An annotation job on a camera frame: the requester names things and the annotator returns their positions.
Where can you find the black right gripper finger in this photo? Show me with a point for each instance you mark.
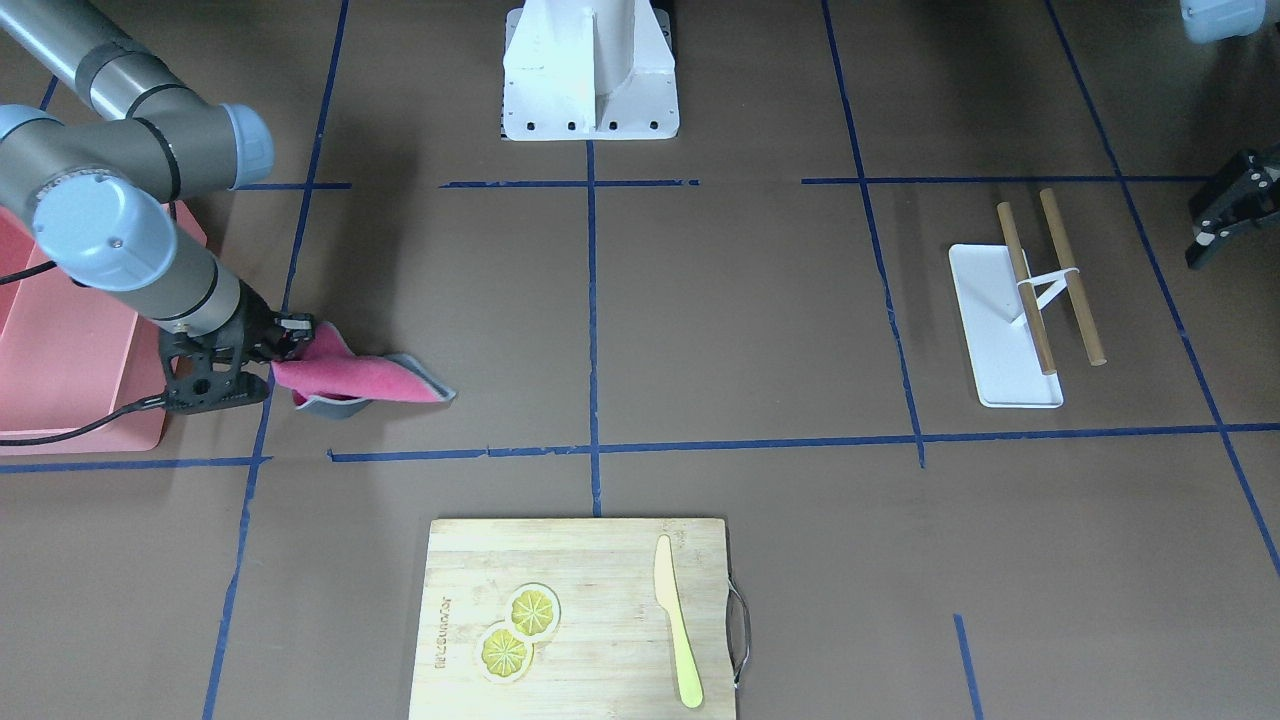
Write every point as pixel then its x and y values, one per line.
pixel 287 347
pixel 294 324

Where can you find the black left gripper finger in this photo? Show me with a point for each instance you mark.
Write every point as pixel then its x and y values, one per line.
pixel 1210 239

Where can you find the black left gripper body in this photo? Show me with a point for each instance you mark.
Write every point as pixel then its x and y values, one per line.
pixel 1232 200

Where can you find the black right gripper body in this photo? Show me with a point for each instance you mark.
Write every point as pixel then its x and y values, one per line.
pixel 256 323

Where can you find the pink and grey cloth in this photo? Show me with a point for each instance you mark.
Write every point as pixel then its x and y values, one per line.
pixel 326 378

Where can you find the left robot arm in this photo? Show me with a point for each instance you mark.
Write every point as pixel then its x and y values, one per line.
pixel 1208 21

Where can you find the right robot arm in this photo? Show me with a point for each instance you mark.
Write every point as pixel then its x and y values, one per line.
pixel 100 198

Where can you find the outer wooden rack rod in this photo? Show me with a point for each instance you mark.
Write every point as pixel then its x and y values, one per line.
pixel 1077 294

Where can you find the wooden rack rod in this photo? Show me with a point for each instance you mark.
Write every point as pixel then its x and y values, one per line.
pixel 1029 300
pixel 1077 294

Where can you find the pink plastic bin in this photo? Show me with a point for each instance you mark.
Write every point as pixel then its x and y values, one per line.
pixel 69 356

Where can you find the inner wooden rack rod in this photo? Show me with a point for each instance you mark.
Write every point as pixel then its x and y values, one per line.
pixel 1029 300

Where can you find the white rack base tray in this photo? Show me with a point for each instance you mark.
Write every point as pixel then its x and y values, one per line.
pixel 1005 365

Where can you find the lemon slice near knife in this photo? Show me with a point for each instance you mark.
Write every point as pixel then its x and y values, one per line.
pixel 533 612

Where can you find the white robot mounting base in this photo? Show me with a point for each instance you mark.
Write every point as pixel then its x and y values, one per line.
pixel 590 71

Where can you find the bamboo cutting board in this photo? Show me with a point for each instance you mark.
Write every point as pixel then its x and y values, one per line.
pixel 611 657

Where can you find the lemon slice near logo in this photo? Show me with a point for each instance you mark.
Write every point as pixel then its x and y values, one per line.
pixel 502 656

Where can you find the yellow plastic knife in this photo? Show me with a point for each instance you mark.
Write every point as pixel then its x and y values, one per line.
pixel 688 679

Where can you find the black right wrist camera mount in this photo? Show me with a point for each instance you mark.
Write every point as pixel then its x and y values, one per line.
pixel 208 379

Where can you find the white rack upright bracket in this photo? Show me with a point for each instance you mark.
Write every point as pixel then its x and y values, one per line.
pixel 1045 288

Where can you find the metal cutting board handle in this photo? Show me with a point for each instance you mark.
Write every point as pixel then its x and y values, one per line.
pixel 739 632

